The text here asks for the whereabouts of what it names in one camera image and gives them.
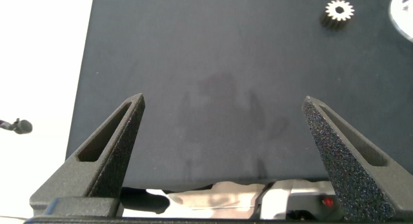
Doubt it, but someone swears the round white carrier plate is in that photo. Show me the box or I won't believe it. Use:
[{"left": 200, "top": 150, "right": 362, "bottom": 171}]
[{"left": 388, "top": 0, "right": 413, "bottom": 43}]

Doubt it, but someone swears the small black microphone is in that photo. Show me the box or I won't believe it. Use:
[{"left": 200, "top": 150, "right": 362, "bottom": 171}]
[{"left": 0, "top": 117, "right": 34, "bottom": 135}]

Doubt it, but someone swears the dark mat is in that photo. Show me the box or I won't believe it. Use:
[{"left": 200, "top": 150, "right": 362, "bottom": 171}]
[{"left": 65, "top": 0, "right": 413, "bottom": 191}]

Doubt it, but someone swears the small steel gear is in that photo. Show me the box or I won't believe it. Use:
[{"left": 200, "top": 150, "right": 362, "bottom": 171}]
[{"left": 319, "top": 0, "right": 356, "bottom": 30}]

